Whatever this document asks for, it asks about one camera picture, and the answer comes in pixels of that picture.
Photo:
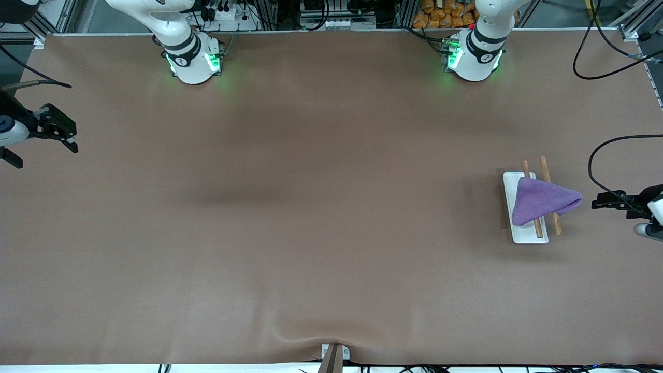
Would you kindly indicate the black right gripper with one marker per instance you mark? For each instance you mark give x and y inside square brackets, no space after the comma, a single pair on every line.
[39,126]

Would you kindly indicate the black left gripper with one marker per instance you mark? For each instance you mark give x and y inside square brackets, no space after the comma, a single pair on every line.
[633,201]

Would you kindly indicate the purple towel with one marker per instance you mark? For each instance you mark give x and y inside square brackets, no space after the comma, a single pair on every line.
[544,199]

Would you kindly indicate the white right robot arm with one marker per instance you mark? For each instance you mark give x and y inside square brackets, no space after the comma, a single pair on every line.
[181,52]

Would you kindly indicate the wooden chopsticks pair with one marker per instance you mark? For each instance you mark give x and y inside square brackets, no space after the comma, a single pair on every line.
[545,168]

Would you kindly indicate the white power strip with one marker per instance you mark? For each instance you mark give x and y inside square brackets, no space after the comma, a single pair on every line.
[228,15]

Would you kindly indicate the orange lumpy objects pile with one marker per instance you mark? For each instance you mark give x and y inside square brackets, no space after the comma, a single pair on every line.
[440,15]

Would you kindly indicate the black electronics box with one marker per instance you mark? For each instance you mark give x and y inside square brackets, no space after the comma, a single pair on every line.
[316,6]

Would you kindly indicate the brown table cover mat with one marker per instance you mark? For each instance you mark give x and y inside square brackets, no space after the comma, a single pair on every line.
[331,248]

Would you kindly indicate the white connector box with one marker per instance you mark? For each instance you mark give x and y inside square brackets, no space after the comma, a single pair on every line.
[347,24]

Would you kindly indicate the white rack base plate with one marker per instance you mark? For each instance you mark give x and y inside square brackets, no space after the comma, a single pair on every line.
[510,186]

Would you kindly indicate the aluminium frame profile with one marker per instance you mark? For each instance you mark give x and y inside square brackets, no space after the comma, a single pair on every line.
[52,15]
[634,20]

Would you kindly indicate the aluminium camera mast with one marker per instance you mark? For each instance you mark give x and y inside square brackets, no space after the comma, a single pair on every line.
[332,362]

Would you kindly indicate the silver mast bracket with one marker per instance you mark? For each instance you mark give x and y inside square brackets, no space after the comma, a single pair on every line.
[326,352]

